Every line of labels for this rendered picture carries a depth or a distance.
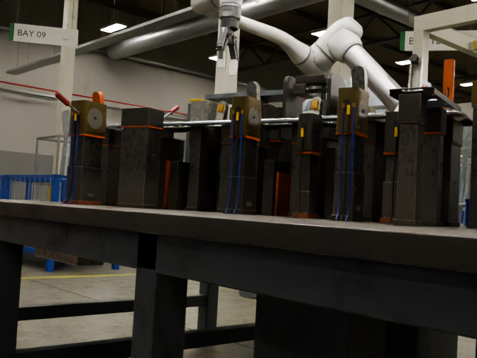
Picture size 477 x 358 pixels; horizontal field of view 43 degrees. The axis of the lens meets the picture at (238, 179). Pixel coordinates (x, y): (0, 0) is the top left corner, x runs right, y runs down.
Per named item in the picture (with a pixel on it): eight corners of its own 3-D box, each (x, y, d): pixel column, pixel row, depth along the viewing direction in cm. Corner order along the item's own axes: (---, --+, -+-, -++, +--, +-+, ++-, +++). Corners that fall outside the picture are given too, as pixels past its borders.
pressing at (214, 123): (77, 126, 228) (78, 122, 228) (119, 134, 247) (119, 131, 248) (462, 113, 155) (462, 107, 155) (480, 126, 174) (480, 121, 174)
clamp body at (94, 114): (55, 204, 210) (62, 99, 212) (85, 205, 222) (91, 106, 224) (72, 205, 206) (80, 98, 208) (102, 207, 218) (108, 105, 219)
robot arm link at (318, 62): (288, 57, 285) (309, 35, 282) (311, 77, 297) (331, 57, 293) (298, 70, 276) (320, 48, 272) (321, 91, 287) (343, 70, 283)
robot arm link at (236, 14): (216, 3, 247) (215, 18, 247) (237, 2, 244) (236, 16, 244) (223, 11, 256) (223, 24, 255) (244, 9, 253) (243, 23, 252)
